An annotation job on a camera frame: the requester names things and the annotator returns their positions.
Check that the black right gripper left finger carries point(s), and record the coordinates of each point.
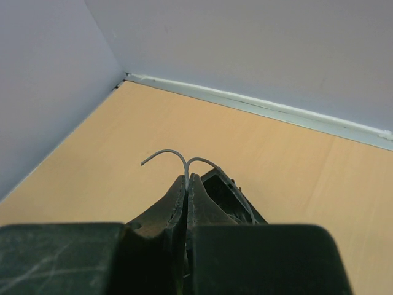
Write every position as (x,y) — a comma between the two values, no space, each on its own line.
(143,256)

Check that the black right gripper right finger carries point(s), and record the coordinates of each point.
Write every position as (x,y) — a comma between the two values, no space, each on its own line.
(229,258)

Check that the black plastic bin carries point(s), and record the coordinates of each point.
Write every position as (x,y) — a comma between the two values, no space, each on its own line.
(228,197)

